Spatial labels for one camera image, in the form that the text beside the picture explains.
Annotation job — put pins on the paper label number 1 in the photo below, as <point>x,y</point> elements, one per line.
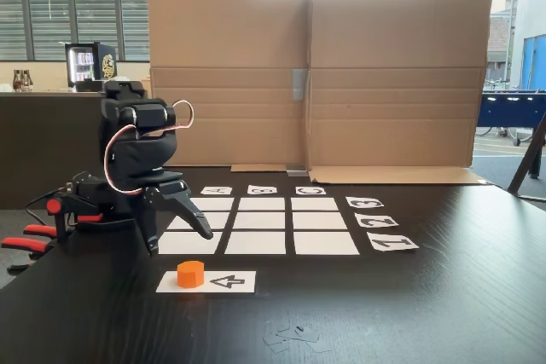
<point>407,244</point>

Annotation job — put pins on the small black box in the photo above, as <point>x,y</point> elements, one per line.
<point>89,85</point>

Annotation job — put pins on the white paper grid square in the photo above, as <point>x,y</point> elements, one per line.
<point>319,221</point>
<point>325,243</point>
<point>315,204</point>
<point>256,243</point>
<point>261,204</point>
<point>179,246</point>
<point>219,221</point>
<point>217,204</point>
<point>259,221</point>

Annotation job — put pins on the white arrow paper sheet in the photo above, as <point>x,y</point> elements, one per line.
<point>243,283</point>

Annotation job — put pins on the brown cardboard panel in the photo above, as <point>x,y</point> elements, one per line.
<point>239,40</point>
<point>396,40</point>

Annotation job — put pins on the round orange token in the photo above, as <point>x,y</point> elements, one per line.
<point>190,275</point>

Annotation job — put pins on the red black bar clamp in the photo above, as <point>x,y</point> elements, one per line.
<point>25,244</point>
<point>62,227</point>

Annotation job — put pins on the paper label letter B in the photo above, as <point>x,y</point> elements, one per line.
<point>251,189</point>

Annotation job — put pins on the paper label letter C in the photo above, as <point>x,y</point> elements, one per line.
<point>300,190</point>

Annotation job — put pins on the dark counter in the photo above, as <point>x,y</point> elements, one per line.
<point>25,146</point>

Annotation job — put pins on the grey duct tape strip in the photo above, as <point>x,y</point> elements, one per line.
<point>297,172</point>
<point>299,84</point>

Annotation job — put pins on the brown wooden stand leg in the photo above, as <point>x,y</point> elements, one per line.
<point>526,163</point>

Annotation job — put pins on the paper label number 2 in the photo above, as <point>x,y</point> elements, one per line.
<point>392,222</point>

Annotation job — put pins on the black mini fridge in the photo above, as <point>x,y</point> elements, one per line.
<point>106,65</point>

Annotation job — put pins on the paper label letter A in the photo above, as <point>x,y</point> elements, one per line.
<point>205,192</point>

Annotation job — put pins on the brown glass bottle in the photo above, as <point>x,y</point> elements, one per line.
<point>16,82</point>
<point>22,82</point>

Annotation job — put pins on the paper label number 3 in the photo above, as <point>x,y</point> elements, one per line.
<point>350,201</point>

